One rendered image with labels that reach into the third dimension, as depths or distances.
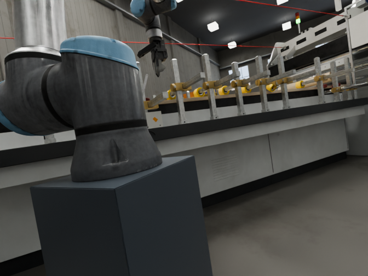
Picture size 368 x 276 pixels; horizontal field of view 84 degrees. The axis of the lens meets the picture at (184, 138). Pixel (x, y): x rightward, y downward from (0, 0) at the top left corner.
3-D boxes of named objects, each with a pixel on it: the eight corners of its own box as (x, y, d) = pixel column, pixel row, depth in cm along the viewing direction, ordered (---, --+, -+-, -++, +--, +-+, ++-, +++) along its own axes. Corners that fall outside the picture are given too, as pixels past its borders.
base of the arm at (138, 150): (178, 157, 49) (171, 116, 48) (116, 182, 32) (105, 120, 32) (122, 162, 58) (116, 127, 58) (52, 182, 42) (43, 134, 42)
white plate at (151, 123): (163, 126, 128) (161, 110, 127) (121, 132, 117) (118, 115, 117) (163, 126, 128) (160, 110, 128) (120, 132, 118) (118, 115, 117)
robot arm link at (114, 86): (121, 120, 35) (103, 17, 35) (48, 133, 41) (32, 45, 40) (158, 119, 50) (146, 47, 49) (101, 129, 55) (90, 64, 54)
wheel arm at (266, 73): (270, 74, 134) (270, 69, 134) (266, 75, 133) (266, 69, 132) (225, 92, 180) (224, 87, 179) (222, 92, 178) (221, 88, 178)
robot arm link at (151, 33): (148, 28, 114) (144, 36, 123) (149, 36, 114) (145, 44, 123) (163, 28, 117) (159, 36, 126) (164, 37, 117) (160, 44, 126)
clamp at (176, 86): (192, 89, 136) (191, 81, 136) (173, 90, 131) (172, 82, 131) (188, 91, 142) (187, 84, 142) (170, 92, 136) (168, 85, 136)
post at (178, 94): (188, 130, 136) (176, 58, 134) (183, 131, 134) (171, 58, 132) (185, 131, 139) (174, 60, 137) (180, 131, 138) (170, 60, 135)
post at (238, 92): (246, 124, 156) (237, 61, 154) (242, 124, 155) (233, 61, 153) (243, 124, 160) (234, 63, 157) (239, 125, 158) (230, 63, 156)
